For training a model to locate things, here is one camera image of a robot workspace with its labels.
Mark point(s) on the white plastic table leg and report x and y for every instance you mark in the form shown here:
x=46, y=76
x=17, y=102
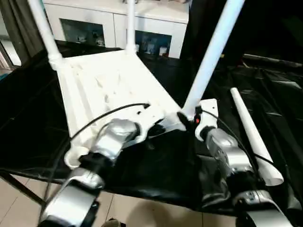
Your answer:
x=46, y=30
x=213, y=54
x=131, y=23
x=251, y=130

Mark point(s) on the white plastic table top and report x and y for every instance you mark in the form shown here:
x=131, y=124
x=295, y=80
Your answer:
x=106, y=82

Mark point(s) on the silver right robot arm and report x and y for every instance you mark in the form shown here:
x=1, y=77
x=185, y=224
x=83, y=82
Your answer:
x=227, y=151

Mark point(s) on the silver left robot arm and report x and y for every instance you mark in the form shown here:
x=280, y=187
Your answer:
x=113, y=134

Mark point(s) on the black mat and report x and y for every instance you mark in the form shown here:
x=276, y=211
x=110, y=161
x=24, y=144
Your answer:
x=154, y=165

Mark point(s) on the white textured jar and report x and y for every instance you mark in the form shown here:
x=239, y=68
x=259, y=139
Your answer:
x=150, y=48

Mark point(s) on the dark metal rod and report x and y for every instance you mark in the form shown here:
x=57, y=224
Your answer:
x=272, y=60

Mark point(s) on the black backdrop cloth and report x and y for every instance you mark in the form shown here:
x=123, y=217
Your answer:
x=260, y=26

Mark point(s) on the white cabinet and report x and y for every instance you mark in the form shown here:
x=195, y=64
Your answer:
x=113, y=14

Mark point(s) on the grey curtain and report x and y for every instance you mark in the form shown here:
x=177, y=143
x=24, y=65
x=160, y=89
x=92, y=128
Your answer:
x=21, y=30

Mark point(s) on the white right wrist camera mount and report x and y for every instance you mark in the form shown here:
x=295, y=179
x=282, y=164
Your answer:
x=208, y=111

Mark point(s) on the black table frame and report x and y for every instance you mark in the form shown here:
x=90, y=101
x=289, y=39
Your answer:
x=23, y=188

